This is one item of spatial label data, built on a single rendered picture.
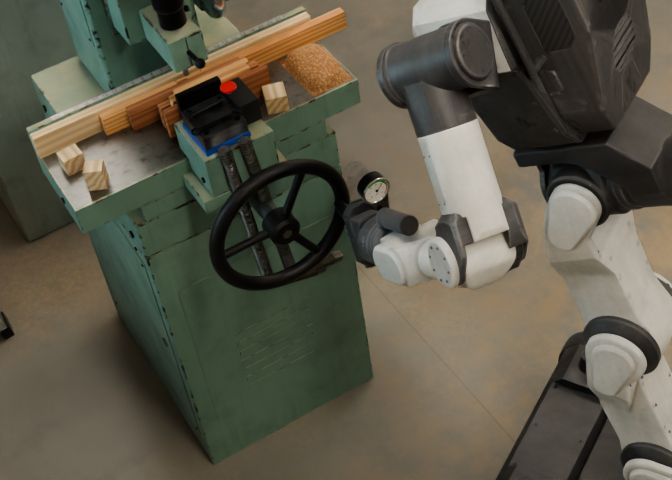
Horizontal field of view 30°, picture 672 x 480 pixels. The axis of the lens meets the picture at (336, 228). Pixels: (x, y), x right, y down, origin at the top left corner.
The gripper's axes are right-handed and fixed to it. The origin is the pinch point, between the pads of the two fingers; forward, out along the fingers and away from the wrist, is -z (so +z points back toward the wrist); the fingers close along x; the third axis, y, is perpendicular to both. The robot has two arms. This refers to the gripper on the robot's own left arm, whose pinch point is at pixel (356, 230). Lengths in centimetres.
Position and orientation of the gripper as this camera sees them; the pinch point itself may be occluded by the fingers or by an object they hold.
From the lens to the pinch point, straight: 229.3
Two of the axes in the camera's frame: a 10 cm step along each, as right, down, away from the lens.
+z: 3.8, 1.5, -9.1
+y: -8.8, 3.6, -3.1
